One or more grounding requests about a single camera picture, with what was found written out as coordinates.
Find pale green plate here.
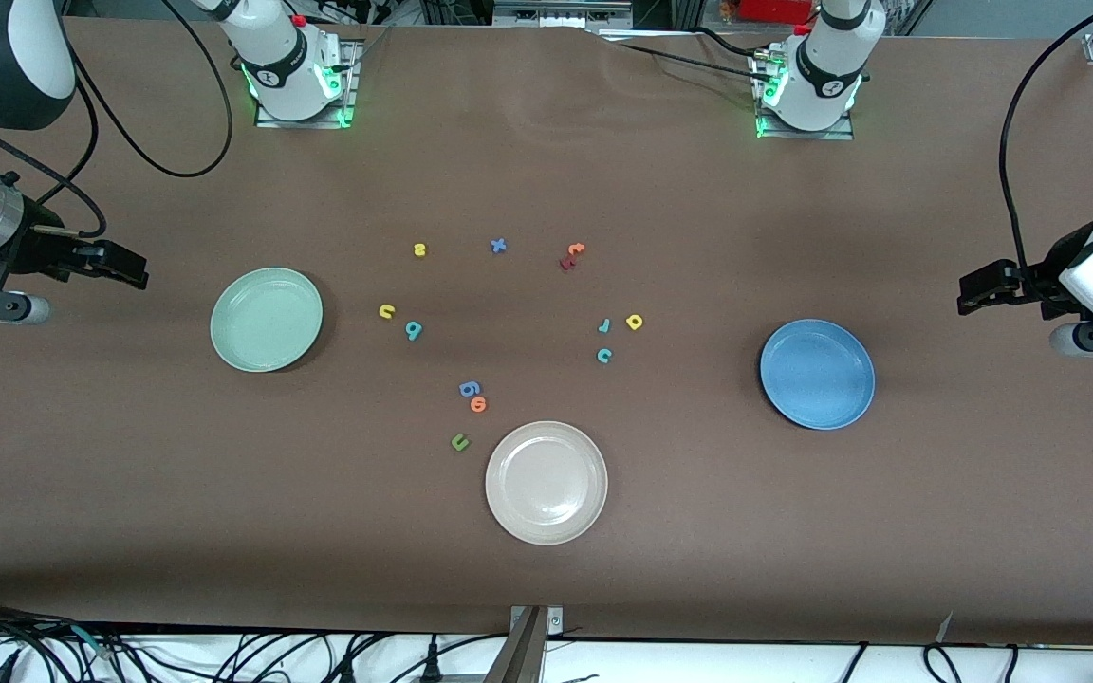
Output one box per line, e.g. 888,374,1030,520
210,267,324,374

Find blue plate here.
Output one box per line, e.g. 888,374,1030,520
759,319,877,432

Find brown table cover sheet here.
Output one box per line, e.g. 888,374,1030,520
0,17,1093,648

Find red background box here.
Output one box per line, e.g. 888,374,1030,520
741,0,818,26

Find beige plate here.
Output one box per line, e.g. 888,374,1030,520
485,421,609,546

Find grey background device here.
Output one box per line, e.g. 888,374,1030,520
492,0,633,29

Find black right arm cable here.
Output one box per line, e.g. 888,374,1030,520
0,0,234,238

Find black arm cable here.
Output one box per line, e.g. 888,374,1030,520
999,0,1093,286
0,0,234,238

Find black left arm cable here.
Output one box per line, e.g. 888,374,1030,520
999,0,1093,286

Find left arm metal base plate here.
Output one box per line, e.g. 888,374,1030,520
750,52,857,141

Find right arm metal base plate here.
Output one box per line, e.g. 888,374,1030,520
254,40,363,130

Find black base cable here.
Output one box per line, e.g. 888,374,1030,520
694,27,799,60
615,43,766,79

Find black looped floor cable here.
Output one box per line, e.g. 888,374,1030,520
921,643,965,683

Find tangled black floor cables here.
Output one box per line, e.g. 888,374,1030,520
0,596,509,683

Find aluminium table edge bracket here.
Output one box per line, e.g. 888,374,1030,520
485,605,566,683

